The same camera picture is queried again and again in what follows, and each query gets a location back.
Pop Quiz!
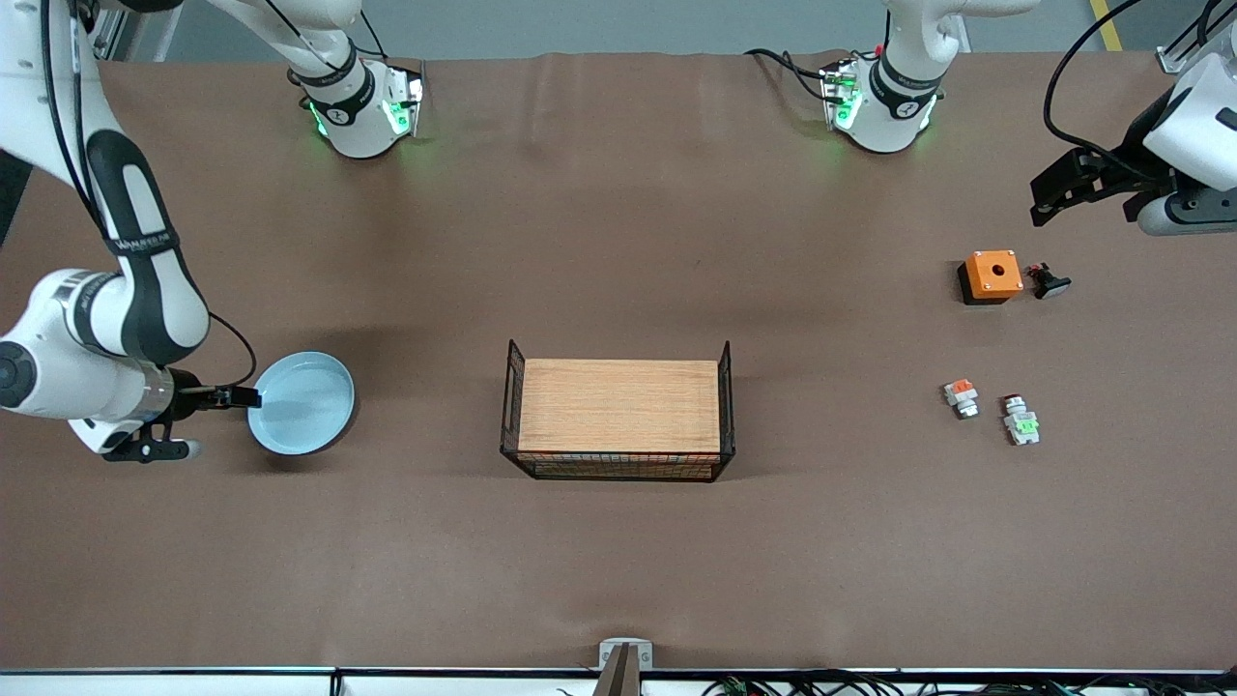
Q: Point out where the light blue round plate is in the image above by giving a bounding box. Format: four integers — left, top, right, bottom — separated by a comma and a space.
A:
247, 351, 357, 457

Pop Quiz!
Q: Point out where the red button green contact block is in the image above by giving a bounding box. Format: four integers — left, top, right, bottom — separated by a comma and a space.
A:
1000, 393, 1042, 447

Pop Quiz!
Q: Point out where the black mushroom button head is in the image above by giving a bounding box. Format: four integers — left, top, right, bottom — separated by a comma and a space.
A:
1026, 262, 1073, 301

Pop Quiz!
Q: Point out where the base connector box green light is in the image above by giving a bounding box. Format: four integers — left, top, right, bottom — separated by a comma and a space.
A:
380, 62, 426, 137
820, 58, 864, 131

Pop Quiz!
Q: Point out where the wooden board shelf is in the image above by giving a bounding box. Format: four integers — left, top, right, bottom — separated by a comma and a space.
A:
519, 359, 722, 453

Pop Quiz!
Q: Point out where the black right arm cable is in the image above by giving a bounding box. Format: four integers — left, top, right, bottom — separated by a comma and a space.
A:
39, 0, 259, 390

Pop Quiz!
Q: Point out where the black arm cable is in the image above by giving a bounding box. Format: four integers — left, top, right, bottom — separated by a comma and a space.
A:
1043, 0, 1237, 180
39, 0, 259, 390

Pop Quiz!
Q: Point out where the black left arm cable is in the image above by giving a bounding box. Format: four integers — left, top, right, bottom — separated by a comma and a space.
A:
1043, 0, 1237, 180

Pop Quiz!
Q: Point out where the orange button enclosure box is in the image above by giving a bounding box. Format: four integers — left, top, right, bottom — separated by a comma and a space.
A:
957, 250, 1024, 306

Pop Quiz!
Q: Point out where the aluminium frame profile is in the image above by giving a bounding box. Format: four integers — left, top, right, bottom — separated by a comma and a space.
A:
87, 0, 180, 64
1155, 0, 1237, 76

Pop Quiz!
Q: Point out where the black base cable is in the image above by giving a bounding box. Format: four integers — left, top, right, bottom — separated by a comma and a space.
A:
742, 46, 834, 103

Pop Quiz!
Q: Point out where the black wire basket rack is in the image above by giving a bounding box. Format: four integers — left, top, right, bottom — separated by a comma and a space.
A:
500, 338, 736, 482

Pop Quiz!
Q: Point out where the grey metal edge bracket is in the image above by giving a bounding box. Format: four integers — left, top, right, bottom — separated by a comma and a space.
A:
591, 638, 654, 696

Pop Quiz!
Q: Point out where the black cable bundle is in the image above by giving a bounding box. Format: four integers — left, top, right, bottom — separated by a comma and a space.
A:
556, 669, 1237, 696

